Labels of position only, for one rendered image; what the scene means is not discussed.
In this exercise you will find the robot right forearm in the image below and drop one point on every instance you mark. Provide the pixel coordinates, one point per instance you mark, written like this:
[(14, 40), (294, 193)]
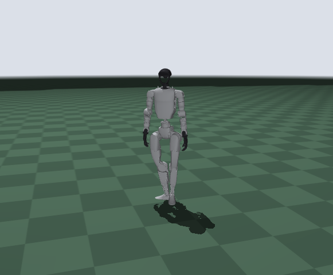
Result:
[(146, 122)]

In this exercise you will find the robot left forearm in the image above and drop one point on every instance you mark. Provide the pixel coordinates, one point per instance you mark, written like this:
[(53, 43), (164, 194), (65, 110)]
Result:
[(183, 124)]

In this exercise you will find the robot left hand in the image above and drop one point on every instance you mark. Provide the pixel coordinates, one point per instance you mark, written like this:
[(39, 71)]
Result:
[(185, 140)]

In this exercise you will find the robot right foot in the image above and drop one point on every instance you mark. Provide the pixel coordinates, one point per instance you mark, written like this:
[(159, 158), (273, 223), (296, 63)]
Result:
[(163, 197)]

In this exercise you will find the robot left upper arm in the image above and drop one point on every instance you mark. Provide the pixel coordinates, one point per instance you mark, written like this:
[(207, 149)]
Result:
[(181, 102)]

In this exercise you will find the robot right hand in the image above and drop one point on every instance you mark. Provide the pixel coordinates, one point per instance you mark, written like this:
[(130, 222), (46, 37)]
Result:
[(144, 137)]

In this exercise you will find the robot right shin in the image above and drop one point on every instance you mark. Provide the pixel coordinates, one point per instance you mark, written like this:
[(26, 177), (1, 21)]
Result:
[(164, 179)]

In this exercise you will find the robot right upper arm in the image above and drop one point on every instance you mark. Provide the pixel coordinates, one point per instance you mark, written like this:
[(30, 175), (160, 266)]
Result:
[(149, 103)]

